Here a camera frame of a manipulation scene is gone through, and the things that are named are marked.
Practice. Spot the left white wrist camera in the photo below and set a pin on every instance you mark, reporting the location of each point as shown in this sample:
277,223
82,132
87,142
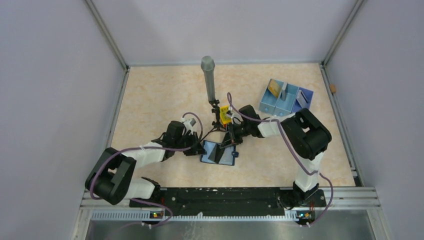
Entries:
189,124

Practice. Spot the grey microphone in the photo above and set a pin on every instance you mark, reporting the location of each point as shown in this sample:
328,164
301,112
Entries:
208,66

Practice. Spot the silver credit card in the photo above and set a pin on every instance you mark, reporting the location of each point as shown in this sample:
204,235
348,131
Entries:
302,99

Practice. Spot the light blue drawer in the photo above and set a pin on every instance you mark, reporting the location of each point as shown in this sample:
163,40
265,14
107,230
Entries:
284,108
268,102

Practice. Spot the light blue drawer middle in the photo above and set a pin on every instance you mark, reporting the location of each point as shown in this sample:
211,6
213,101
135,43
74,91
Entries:
284,108

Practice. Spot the small wooden knob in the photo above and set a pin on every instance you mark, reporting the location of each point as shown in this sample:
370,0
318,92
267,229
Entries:
332,88

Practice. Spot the white cable duct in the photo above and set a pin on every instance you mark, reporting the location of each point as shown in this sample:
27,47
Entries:
146,216

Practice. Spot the black tripod stand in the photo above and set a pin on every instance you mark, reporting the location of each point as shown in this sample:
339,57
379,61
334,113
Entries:
217,126

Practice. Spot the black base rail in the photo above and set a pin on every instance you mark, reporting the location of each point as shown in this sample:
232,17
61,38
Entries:
234,201

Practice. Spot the aluminium frame front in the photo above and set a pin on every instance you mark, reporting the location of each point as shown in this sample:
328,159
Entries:
354,214

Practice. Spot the dark blue card holder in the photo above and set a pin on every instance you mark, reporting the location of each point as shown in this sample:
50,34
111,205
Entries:
228,158

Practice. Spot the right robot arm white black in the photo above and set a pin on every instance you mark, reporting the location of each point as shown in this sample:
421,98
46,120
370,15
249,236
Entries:
305,136

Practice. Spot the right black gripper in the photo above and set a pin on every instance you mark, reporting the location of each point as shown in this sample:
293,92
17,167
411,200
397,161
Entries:
228,140

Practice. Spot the light blue drawer left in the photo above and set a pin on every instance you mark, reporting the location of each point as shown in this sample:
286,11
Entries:
268,102

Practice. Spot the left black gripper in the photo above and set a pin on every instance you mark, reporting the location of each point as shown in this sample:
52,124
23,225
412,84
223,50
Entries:
196,147

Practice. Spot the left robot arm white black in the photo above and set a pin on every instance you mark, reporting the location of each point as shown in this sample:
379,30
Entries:
111,179

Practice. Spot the yellow red blue toy block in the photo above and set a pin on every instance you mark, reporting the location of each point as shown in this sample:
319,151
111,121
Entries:
222,111

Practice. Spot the purple drawer right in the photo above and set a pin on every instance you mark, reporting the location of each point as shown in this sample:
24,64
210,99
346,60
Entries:
308,93

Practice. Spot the black credit card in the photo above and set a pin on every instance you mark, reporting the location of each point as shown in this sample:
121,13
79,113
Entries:
216,154
284,91

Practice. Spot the gold credit card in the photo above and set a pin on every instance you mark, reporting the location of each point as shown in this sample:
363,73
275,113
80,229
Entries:
274,87

